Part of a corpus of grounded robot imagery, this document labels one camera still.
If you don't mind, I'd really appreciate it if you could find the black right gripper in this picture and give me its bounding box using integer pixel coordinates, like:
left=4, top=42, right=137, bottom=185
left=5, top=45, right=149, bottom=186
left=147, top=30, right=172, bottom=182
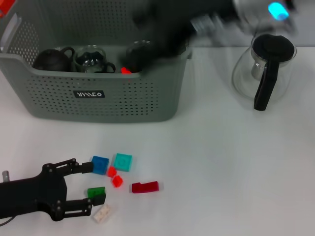
left=130, top=0, right=237, bottom=74

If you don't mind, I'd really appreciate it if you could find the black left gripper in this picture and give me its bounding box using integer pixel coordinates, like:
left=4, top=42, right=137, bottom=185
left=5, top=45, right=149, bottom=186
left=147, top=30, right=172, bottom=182
left=0, top=158, right=107, bottom=222

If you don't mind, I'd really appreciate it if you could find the green building block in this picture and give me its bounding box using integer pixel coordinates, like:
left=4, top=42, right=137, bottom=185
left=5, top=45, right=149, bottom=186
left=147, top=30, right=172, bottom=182
left=87, top=186, right=106, bottom=199

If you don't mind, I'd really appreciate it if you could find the blue building block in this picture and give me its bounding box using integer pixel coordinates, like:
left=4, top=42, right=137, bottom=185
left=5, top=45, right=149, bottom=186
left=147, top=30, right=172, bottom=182
left=91, top=155, right=110, bottom=176

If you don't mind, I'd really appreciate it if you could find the translucent white building block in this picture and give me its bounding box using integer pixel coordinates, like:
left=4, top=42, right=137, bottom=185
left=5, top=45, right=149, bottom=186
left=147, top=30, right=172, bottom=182
left=93, top=203, right=117, bottom=223

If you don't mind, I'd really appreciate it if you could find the glass teacup with black handle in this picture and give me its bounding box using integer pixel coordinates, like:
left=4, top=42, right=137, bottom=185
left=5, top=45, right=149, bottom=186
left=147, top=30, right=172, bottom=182
left=73, top=45, right=116, bottom=74
left=126, top=40, right=151, bottom=73

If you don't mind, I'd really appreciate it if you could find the dark red building block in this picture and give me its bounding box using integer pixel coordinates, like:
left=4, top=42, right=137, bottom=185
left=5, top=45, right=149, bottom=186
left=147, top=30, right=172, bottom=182
left=129, top=181, right=160, bottom=195

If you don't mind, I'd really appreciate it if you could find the teal building block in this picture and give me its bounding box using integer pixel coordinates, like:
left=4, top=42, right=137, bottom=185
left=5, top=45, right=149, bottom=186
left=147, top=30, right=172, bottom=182
left=113, top=153, right=133, bottom=172

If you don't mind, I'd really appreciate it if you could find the grey-green perforated storage bin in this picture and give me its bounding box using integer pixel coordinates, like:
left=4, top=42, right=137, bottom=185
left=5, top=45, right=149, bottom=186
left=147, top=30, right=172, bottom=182
left=0, top=0, right=197, bottom=123

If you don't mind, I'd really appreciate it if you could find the black clay teapot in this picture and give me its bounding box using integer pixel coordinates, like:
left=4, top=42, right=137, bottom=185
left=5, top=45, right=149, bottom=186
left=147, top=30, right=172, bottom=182
left=32, top=46, right=75, bottom=72

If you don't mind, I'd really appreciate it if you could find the glass carafe with black handle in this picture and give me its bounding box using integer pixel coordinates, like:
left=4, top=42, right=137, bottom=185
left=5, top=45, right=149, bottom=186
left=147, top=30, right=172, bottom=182
left=231, top=33, right=298, bottom=111

